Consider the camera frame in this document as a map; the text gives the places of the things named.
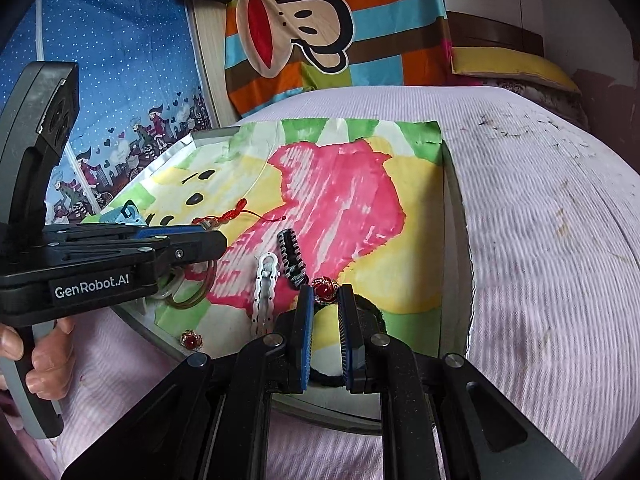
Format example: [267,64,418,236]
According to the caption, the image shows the dark wooden headboard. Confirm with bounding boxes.
[447,12,544,58]

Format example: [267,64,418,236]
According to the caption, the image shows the pink bed cover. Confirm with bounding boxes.
[40,87,639,479]

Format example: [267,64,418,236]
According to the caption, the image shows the red flower ring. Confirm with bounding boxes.
[310,276,342,307]
[179,328,205,352]

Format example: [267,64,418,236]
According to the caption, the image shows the yellow pillow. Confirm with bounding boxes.
[452,47,580,93]

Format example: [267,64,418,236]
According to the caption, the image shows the colourful painted paper liner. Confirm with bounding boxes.
[81,117,446,361]

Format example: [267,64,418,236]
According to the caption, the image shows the black white braided hair clip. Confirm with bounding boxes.
[277,229,309,290]

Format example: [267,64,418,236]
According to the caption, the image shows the striped monkey cartoon blanket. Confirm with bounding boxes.
[224,0,452,116]

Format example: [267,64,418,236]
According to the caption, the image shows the light blue smart watch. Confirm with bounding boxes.
[98,200,146,226]

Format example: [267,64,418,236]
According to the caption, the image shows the blue dotted fabric wardrobe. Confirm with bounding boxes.
[1,0,208,223]

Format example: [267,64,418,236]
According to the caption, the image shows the brown hair tie yellow bead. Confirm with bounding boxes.
[167,259,219,311]

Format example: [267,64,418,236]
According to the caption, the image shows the beige hair claw clip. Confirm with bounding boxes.
[150,266,184,300]

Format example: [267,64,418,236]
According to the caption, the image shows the silver cardboard tray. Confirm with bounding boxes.
[106,127,476,436]

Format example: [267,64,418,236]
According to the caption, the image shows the person's left hand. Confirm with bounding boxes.
[26,318,76,401]

